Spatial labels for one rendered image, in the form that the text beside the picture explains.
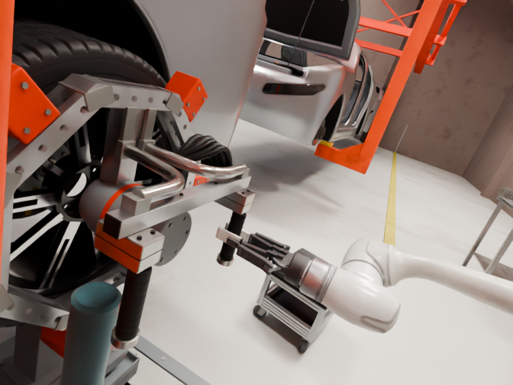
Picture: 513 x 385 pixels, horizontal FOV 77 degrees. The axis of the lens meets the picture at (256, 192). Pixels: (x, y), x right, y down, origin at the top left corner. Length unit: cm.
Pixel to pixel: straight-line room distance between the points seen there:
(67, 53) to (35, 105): 15
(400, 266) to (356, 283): 15
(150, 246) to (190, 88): 45
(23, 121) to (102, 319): 37
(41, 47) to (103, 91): 11
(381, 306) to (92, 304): 56
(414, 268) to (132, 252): 63
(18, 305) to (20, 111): 35
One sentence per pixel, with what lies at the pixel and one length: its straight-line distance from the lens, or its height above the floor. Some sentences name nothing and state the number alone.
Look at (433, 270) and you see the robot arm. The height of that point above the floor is 94.
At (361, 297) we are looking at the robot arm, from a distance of 74.
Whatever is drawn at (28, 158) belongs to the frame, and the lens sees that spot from 59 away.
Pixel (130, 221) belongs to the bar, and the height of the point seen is 97.
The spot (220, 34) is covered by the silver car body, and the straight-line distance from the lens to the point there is 124.
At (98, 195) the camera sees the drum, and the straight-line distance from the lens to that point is 74.
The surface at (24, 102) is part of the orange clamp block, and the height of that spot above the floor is 108.
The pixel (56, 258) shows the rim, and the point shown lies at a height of 69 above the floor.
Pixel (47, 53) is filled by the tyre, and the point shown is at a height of 114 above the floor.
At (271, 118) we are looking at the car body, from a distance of 312.
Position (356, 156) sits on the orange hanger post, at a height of 68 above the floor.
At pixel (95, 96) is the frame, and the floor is 110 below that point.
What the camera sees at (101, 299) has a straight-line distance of 71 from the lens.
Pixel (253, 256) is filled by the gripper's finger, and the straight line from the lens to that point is 75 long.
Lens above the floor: 121
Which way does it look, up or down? 19 degrees down
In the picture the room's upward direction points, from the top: 18 degrees clockwise
